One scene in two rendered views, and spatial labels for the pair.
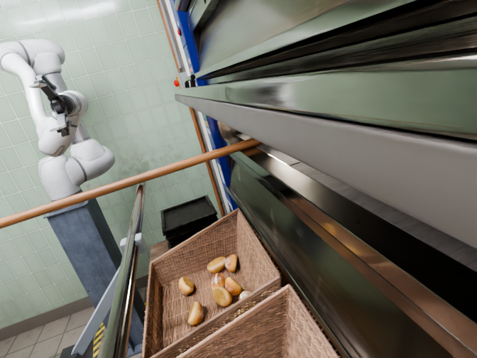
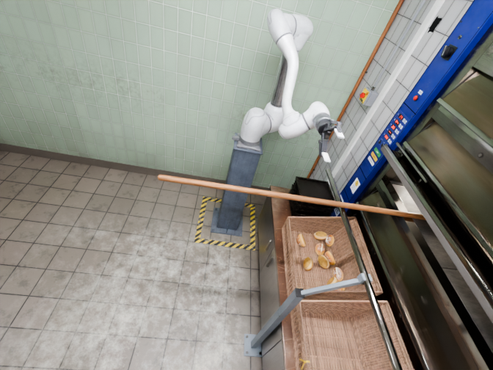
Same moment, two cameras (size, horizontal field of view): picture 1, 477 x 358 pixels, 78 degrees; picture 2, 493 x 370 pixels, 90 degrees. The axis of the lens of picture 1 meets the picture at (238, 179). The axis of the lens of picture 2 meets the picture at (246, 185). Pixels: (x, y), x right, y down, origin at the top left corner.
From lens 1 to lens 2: 1.07 m
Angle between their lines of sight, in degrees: 23
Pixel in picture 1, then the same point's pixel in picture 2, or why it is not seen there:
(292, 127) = not seen: outside the picture
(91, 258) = (240, 180)
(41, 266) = (183, 146)
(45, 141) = (289, 131)
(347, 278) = (447, 347)
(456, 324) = not seen: outside the picture
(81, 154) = (274, 117)
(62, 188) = (254, 137)
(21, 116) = (234, 44)
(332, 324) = (422, 351)
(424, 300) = not seen: outside the picture
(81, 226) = (249, 163)
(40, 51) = (302, 32)
